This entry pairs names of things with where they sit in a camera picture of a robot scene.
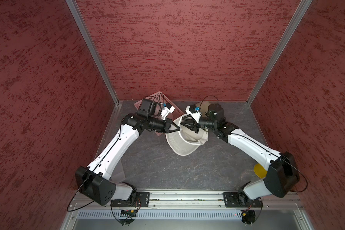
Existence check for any yellow pencil cup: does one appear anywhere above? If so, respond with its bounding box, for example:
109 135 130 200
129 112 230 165
254 163 267 179

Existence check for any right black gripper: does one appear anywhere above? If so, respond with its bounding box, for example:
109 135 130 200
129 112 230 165
180 113 217 133

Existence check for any white pink baseball cap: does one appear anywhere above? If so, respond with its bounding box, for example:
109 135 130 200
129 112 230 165
165 115 209 156

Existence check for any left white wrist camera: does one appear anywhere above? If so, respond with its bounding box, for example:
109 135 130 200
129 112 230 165
161 103 175 120

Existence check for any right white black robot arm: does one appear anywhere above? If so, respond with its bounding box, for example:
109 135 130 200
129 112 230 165
181 103 300 204

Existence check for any beige baseball cap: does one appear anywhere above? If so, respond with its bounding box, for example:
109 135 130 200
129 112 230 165
196 101 211 113

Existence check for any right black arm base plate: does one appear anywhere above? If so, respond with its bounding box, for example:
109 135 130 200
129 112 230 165
222 192 263 209

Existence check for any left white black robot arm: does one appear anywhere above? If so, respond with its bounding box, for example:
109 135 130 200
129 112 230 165
75 99 180 206

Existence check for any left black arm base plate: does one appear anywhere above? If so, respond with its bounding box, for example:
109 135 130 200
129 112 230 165
111 192 150 208

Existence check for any aluminium front rail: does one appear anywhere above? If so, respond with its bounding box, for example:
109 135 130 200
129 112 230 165
70 189 304 210

